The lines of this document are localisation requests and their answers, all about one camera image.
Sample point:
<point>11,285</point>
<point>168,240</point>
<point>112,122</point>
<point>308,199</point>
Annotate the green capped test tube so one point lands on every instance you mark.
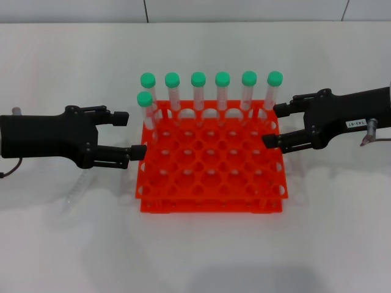
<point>148,80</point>
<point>144,99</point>
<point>172,79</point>
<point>198,79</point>
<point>222,79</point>
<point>78,189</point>
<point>275,78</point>
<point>249,78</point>

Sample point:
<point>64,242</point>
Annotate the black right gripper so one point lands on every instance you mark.
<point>342,113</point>

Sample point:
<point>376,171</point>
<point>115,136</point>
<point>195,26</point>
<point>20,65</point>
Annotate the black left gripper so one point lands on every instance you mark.
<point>46,137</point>

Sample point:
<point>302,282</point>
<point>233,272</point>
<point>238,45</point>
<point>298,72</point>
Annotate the orange test tube rack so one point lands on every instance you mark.
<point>214,207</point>

